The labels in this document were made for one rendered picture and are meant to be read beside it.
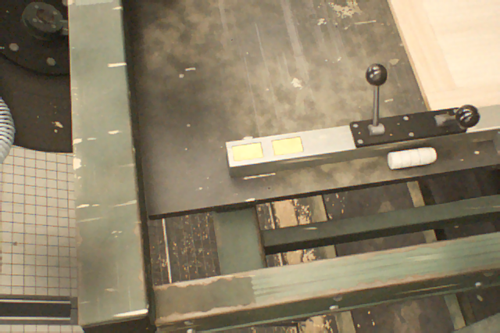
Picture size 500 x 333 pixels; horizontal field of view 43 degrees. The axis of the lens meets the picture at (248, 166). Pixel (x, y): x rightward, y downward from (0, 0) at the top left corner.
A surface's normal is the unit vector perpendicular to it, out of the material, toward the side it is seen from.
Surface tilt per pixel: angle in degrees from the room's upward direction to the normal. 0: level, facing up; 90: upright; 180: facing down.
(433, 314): 0
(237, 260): 57
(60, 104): 90
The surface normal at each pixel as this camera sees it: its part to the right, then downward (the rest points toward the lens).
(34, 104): 0.53, -0.49
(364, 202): -0.83, -0.14
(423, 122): 0.00, -0.49
